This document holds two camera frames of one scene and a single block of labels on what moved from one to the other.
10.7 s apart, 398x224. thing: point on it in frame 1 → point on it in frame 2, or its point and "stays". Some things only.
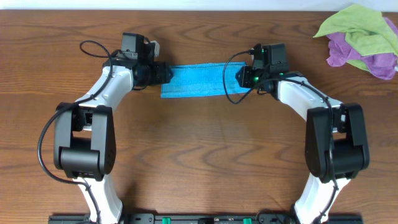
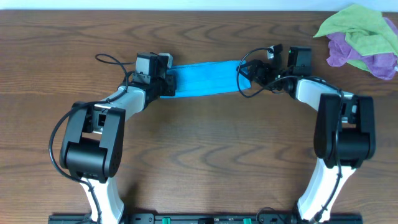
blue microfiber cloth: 204,79 stays
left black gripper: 163,76 → 171,82
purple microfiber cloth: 383,65 stays
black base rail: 209,218 stays
